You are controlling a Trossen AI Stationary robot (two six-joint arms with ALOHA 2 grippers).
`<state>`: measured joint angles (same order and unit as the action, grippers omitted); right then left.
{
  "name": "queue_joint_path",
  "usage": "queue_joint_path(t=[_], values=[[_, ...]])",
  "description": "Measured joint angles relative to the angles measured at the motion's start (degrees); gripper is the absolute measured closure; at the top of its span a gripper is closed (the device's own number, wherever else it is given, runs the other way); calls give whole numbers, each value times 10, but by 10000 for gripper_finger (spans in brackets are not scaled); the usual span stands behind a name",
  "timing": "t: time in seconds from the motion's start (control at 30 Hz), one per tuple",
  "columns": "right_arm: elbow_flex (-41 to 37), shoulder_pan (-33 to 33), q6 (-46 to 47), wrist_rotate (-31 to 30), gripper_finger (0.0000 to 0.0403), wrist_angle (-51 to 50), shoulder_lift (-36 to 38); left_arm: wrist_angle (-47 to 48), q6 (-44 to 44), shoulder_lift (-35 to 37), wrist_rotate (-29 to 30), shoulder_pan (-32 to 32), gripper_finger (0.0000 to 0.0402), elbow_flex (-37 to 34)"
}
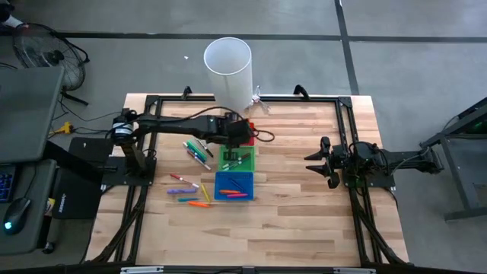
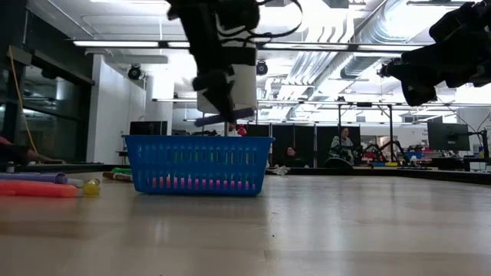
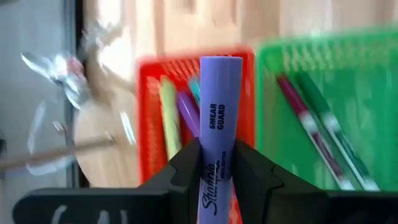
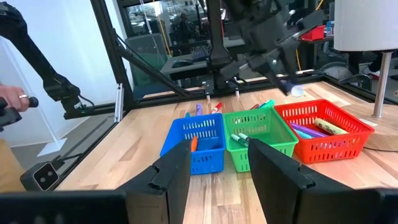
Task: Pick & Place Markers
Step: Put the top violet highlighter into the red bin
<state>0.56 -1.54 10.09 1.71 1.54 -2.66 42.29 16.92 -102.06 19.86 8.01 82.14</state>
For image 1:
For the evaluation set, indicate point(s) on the blue plastic basket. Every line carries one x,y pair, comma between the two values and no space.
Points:
224,180

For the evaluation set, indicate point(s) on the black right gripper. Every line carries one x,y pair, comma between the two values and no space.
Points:
338,161

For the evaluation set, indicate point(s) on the teal thin marker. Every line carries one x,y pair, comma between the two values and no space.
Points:
188,199

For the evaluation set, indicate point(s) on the grey side desk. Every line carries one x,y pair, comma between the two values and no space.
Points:
38,182

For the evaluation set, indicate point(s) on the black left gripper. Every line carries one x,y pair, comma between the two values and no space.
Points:
239,135

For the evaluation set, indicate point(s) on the purple thin marker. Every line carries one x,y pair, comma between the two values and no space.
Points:
237,185

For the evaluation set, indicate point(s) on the small yellow label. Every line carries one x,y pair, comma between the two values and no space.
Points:
50,205

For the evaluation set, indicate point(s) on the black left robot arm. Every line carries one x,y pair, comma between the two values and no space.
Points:
171,126

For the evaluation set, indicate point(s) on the purple highlighter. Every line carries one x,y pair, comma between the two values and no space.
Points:
182,191

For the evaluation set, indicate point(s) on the dark metal stand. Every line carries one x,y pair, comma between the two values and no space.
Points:
468,213

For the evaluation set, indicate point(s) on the crumpled clear plastic wrap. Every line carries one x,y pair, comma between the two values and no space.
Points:
258,99

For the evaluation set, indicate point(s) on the black metal rig frame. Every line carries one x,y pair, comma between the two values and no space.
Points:
304,99

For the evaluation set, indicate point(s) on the black floor fan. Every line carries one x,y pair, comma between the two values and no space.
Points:
49,57

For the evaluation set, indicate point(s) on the large grey flat panel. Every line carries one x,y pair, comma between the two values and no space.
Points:
26,114

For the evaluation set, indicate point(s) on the orange highlighter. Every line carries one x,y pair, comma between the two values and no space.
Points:
199,204
230,192

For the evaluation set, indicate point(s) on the black box white lettering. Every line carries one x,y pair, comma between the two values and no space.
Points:
76,199

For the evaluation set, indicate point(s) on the black computer mouse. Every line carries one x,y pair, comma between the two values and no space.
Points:
17,215

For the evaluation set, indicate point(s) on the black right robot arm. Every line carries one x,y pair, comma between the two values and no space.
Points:
403,160

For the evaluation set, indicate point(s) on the green plastic basket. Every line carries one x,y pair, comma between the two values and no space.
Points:
249,166

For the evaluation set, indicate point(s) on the black backlit keyboard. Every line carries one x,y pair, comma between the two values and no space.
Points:
4,186

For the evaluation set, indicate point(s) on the silver aluminium bracket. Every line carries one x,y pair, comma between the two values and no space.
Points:
141,270
354,271

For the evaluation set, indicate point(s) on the green highlighter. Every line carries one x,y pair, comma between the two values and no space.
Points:
196,149

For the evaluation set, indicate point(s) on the blue cap white marker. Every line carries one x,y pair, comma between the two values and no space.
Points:
198,157

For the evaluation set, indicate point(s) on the yellow thin highlighter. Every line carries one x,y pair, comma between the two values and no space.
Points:
205,193

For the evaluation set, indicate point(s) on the black rod-shaped device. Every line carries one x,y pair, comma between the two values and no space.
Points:
47,243

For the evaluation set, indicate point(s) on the person's foot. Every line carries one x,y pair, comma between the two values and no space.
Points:
15,23

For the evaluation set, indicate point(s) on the red cap white marker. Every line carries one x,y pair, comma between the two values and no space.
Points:
203,164
184,180

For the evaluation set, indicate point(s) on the black cap white marker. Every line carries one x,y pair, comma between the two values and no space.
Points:
205,147

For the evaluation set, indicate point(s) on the white cylindrical bucket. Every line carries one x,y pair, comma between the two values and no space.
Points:
228,76

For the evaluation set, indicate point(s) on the pink highlighter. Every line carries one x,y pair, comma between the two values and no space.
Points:
237,195

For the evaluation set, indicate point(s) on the black control box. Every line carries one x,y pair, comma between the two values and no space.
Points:
91,152

